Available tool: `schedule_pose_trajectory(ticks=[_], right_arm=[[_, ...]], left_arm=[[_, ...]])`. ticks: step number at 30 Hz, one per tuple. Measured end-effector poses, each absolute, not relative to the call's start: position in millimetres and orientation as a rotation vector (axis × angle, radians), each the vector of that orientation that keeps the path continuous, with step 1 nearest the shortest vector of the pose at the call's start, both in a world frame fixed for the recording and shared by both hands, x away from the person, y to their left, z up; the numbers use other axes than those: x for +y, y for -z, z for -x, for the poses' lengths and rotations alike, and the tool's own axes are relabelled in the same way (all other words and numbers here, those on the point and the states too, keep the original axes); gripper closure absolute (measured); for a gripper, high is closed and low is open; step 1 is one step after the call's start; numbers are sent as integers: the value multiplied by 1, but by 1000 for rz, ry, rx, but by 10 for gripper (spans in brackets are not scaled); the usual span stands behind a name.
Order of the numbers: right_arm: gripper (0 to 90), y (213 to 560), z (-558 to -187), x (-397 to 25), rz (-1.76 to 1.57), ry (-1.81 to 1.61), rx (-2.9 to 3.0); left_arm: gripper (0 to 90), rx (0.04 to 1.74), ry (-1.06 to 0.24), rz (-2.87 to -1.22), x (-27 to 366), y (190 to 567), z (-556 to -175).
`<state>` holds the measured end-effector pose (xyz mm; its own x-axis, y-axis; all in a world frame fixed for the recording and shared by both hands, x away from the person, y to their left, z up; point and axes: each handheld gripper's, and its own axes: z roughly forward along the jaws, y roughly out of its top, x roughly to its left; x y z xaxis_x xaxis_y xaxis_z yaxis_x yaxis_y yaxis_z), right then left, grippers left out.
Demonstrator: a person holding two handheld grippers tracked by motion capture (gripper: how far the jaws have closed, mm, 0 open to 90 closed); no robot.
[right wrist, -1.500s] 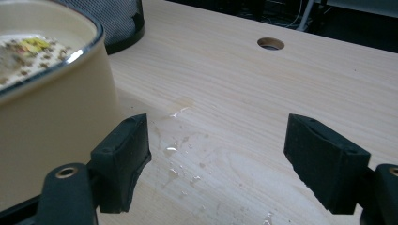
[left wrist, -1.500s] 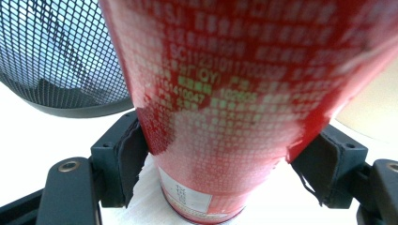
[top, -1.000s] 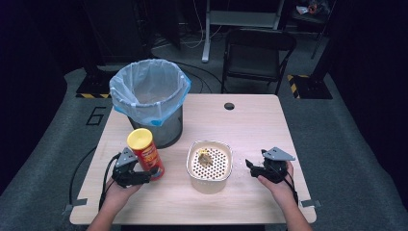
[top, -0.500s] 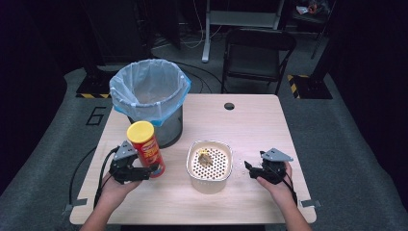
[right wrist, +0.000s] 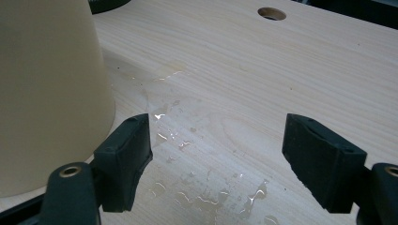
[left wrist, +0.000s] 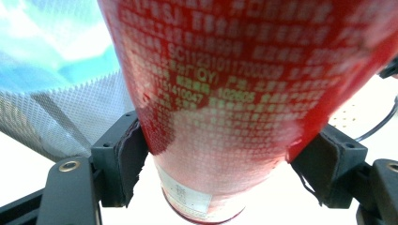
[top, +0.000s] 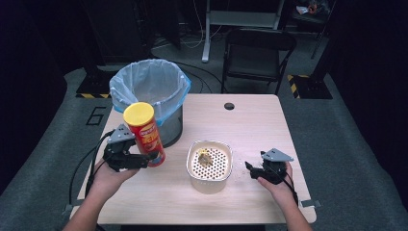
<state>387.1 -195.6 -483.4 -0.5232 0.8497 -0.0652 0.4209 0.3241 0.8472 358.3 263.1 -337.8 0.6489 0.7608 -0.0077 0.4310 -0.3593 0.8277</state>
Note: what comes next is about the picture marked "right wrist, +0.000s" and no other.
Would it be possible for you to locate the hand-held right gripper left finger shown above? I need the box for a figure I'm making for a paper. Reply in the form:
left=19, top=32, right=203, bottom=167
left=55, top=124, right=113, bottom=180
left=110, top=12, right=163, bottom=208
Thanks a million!
left=93, top=112, right=155, bottom=214

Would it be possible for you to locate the spilled clear liquid puddle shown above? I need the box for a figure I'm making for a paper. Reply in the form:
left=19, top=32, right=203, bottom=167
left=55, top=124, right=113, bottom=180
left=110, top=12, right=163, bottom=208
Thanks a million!
left=137, top=68, right=281, bottom=225

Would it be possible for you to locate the cream perforated strainer basket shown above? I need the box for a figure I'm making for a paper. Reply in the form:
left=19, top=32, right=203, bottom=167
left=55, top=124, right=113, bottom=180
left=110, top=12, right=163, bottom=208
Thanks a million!
left=0, top=0, right=117, bottom=199

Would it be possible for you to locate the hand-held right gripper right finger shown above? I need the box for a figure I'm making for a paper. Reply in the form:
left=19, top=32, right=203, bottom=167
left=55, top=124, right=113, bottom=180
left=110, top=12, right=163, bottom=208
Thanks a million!
left=281, top=112, right=368, bottom=215

